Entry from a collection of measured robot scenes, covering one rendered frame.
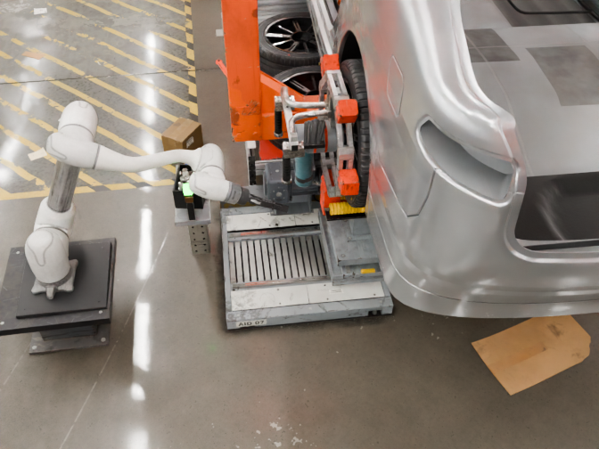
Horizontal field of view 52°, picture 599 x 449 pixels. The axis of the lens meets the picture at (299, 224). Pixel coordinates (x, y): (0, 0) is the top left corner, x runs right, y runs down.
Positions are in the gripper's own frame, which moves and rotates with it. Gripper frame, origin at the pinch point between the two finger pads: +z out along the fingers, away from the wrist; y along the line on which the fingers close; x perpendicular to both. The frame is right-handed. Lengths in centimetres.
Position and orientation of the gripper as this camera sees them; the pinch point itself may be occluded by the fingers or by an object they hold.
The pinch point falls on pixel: (280, 207)
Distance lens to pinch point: 269.7
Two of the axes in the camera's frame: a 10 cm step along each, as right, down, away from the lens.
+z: 8.8, 2.5, 4.1
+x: 3.3, -9.3, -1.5
